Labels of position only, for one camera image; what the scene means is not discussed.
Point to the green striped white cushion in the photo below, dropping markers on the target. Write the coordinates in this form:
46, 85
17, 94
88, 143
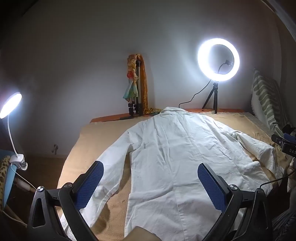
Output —
263, 95

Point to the light blue board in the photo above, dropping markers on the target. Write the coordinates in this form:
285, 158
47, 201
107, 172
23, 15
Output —
10, 183

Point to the tan blanket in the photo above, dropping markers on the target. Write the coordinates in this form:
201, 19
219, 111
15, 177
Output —
101, 132

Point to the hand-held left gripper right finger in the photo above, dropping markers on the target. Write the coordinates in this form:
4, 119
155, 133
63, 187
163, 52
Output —
210, 185

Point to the metal wall hook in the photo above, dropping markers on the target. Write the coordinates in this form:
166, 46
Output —
55, 148

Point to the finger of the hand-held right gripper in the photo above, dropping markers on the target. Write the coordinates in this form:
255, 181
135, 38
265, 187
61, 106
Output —
277, 139

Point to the leopard print cloth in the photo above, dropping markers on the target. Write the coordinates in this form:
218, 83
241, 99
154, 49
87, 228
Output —
3, 171

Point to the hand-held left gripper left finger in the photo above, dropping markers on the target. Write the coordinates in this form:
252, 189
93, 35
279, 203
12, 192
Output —
91, 183

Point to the person's right hand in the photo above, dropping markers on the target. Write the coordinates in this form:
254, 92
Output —
292, 171

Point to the folded silver tripod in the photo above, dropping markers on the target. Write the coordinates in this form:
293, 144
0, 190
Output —
138, 76

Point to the black gooseneck phone holder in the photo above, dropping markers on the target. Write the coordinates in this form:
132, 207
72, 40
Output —
227, 62

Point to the black mini tripod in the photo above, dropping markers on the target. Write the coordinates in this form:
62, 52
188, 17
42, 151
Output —
215, 92

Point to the floral scarf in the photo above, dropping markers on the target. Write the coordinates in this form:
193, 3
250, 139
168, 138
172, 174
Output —
130, 91

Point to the white shirt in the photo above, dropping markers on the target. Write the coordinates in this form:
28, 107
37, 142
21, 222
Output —
173, 150

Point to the white clip lamp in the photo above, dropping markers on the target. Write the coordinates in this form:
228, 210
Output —
10, 103

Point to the person's striped clothing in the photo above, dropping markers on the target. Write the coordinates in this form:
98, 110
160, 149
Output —
286, 224

